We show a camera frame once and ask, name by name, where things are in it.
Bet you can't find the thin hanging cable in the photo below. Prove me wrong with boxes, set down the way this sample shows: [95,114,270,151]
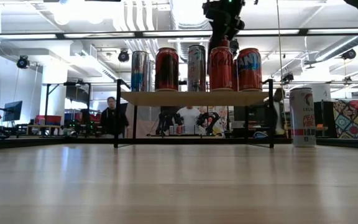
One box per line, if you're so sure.
[275,0,287,94]

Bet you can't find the white pillar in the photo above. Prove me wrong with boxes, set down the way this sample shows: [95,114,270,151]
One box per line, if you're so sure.
[316,83,332,102]

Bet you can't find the red storage rack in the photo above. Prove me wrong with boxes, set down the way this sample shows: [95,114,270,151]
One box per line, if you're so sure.
[79,110,103,138]

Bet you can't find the wooden bench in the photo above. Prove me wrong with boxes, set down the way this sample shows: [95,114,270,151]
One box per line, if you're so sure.
[26,124,62,136]

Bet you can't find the white cloth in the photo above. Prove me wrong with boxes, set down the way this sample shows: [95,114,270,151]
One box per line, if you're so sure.
[128,102,163,139]

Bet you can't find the black computer monitor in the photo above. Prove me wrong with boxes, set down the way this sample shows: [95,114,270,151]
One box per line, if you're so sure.
[2,100,24,123]

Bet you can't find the black overhead beam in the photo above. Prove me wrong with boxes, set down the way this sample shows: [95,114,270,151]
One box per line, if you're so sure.
[0,27,358,41]

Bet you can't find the red-orange soda can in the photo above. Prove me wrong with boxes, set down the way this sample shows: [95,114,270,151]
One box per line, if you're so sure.
[209,46,234,92]

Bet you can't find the red Fanta strawberry can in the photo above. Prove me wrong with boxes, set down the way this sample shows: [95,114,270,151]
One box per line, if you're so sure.
[232,58,238,91]
[236,47,263,92]

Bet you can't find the black frame stand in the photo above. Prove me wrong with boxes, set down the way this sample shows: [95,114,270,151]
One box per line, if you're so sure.
[44,81,92,138]

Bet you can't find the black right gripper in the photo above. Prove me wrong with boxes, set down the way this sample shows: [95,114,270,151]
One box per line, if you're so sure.
[202,0,247,50]

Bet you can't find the wooden shelf black metal legs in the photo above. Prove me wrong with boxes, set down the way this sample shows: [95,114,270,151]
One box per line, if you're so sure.
[113,78,275,149]

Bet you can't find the colourful patterned panel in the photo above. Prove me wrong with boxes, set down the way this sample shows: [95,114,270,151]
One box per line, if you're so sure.
[333,98,358,140]

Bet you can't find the red blue box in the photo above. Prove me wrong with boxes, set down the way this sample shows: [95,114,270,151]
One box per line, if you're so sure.
[35,114,62,126]

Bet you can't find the red Coca-Cola can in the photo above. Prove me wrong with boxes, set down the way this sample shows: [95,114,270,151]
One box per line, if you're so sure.
[155,47,180,92]

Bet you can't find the person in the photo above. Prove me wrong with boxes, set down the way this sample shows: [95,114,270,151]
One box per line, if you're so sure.
[175,105,202,135]
[272,88,288,136]
[99,96,129,138]

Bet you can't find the floral patterned cloth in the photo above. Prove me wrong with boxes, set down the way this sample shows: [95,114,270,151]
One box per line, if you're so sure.
[199,105,229,138]

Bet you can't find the black ceiling spotlight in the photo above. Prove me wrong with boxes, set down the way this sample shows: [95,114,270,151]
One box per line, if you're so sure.
[16,55,30,70]
[229,39,241,57]
[117,49,130,63]
[280,72,295,83]
[341,49,357,60]

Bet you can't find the slim Fanta can black lid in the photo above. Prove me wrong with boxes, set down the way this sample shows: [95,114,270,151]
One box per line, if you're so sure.
[187,44,207,93]

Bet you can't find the white Celsius slim can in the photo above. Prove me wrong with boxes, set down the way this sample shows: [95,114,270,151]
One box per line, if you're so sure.
[290,86,317,148]

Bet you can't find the black aluminium extrusion frame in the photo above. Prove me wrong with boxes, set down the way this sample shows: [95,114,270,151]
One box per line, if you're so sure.
[0,136,358,152]

